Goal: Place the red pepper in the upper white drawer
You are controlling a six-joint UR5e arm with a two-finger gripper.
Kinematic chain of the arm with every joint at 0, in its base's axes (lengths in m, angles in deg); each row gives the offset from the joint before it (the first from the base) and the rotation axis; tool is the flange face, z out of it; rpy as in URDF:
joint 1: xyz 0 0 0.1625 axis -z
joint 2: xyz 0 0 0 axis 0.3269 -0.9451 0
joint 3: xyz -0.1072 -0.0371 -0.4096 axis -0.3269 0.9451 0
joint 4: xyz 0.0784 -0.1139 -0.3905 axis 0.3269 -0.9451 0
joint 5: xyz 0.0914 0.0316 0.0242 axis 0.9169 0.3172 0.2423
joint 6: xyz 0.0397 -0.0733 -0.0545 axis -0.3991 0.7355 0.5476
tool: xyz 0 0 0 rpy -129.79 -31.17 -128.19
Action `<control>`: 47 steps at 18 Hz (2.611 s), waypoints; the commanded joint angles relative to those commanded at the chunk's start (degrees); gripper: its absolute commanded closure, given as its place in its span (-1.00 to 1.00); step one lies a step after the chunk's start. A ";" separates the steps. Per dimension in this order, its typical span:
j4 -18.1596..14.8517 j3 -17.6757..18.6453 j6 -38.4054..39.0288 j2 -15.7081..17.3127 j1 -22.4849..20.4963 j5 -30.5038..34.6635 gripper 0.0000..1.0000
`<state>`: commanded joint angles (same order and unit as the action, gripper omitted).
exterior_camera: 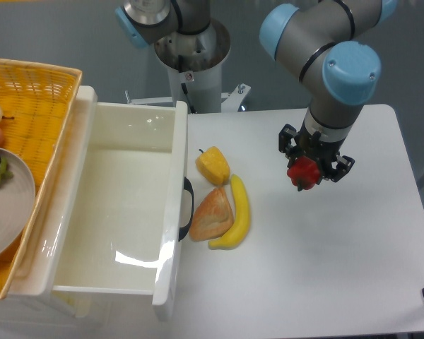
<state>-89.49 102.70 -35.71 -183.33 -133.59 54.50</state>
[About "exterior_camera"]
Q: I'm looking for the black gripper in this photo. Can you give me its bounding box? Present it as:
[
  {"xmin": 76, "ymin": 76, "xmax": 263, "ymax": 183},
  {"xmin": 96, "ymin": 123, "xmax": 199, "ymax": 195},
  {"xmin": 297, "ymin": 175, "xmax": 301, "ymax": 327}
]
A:
[{"xmin": 278, "ymin": 124, "xmax": 355, "ymax": 184}]

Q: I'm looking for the red bell pepper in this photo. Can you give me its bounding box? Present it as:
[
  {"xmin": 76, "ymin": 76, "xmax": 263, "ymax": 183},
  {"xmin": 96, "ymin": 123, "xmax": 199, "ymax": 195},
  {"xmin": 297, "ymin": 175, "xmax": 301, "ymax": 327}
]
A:
[{"xmin": 287, "ymin": 156, "xmax": 321, "ymax": 191}]

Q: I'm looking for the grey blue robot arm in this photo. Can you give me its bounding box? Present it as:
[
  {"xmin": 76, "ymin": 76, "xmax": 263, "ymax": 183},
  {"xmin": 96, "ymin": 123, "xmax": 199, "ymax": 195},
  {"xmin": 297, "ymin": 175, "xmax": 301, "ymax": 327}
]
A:
[{"xmin": 115, "ymin": 1, "xmax": 397, "ymax": 190}]

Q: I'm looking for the yellow bell pepper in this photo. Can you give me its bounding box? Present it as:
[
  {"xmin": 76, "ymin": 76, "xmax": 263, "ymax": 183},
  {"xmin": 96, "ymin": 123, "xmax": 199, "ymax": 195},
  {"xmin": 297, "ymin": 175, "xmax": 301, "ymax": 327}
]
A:
[{"xmin": 195, "ymin": 146, "xmax": 230, "ymax": 186}]

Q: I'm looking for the upper white drawer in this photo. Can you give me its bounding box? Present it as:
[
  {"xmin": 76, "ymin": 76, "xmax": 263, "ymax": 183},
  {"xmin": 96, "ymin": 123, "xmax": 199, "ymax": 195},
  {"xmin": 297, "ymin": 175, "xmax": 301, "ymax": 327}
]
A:
[{"xmin": 53, "ymin": 102, "xmax": 187, "ymax": 321}]

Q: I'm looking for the white drawer cabinet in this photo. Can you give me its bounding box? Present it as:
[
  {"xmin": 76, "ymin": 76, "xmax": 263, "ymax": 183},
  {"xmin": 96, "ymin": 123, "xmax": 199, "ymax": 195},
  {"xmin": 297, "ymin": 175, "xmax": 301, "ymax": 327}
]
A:
[{"xmin": 0, "ymin": 85, "xmax": 110, "ymax": 339}]

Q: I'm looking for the yellow banana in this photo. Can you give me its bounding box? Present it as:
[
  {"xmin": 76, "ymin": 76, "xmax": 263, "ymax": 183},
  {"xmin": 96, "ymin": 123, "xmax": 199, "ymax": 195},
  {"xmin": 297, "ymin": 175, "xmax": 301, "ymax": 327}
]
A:
[{"xmin": 208, "ymin": 174, "xmax": 251, "ymax": 250}]

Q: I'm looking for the triangular pastry bread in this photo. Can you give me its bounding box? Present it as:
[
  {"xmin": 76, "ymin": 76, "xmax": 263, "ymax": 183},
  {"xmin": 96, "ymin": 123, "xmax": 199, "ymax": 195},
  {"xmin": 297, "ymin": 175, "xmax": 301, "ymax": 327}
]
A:
[{"xmin": 189, "ymin": 187, "xmax": 234, "ymax": 242}]

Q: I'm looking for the yellow woven basket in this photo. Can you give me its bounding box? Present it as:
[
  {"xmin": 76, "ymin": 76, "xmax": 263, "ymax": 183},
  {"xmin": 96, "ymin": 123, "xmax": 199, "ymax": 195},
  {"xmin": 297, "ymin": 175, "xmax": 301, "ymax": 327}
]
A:
[{"xmin": 0, "ymin": 59, "xmax": 83, "ymax": 299}]

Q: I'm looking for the grey plate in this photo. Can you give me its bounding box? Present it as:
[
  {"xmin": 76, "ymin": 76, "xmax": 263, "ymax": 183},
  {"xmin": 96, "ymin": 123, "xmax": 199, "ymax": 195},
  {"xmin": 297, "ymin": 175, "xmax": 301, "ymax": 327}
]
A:
[{"xmin": 0, "ymin": 148, "xmax": 36, "ymax": 255}]

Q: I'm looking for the black drawer handle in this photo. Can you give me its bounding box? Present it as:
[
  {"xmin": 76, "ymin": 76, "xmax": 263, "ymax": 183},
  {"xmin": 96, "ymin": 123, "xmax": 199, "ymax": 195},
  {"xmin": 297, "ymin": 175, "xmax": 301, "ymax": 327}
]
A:
[{"xmin": 178, "ymin": 177, "xmax": 194, "ymax": 241}]

